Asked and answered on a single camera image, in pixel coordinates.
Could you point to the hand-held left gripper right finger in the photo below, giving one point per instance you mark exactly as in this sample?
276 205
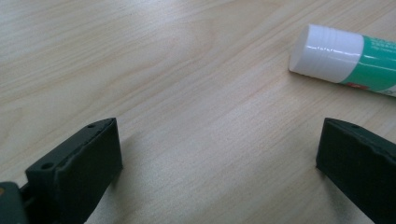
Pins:
358 161

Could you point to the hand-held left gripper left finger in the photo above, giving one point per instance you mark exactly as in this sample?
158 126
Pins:
84 168

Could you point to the green and white glue stick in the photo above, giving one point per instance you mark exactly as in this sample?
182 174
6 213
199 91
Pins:
336 54

